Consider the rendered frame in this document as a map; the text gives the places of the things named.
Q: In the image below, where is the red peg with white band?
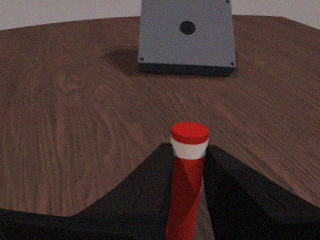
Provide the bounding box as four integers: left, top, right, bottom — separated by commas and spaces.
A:
165, 121, 208, 240

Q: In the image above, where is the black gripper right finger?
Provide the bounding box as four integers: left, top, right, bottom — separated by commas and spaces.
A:
203, 144, 320, 240

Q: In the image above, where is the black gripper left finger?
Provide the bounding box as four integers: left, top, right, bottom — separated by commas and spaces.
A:
0, 143, 175, 240

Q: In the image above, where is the grey sloped panel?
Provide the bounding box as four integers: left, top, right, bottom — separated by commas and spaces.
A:
137, 0, 237, 75

